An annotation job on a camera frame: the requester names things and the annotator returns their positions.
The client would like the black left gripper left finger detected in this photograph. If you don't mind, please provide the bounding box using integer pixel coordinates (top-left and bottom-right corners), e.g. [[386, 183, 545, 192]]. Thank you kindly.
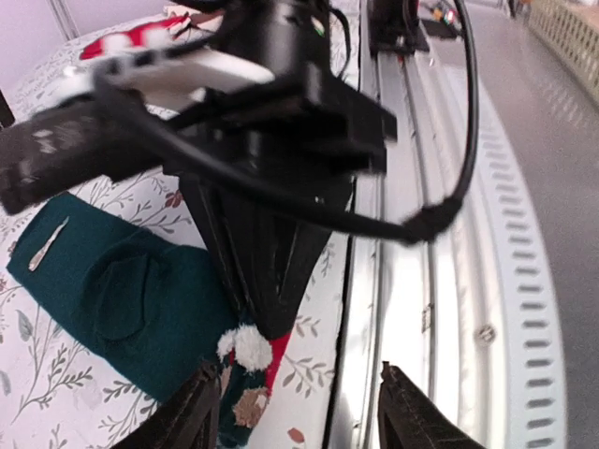
[[113, 362, 220, 449]]

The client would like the aluminium front rail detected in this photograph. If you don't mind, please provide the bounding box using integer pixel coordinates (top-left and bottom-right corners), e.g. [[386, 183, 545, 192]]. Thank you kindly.
[[322, 27, 599, 449]]

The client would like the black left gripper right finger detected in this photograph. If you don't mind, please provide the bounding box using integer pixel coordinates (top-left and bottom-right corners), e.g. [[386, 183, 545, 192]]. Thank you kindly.
[[378, 361, 483, 449]]

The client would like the red folded sock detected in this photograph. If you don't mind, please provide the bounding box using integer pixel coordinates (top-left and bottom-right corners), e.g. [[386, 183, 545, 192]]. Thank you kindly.
[[80, 16, 191, 61]]

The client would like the dark green sock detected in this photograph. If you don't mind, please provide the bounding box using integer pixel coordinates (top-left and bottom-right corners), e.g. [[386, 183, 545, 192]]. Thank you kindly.
[[7, 194, 286, 448]]

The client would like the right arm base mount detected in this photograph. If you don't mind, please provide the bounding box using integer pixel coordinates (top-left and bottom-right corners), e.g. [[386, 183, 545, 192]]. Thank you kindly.
[[364, 0, 464, 57]]

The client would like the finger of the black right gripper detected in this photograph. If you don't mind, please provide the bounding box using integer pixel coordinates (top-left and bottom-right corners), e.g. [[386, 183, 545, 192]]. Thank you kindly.
[[179, 177, 261, 325], [247, 202, 331, 338]]

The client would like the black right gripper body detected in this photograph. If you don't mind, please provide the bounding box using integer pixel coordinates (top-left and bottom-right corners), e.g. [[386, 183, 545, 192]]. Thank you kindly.
[[165, 1, 397, 174]]

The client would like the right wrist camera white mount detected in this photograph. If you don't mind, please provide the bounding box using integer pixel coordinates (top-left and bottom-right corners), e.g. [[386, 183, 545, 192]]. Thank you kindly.
[[0, 46, 275, 216]]

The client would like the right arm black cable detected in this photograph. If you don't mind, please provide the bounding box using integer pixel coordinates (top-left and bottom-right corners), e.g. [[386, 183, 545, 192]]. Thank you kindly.
[[93, 0, 480, 247]]

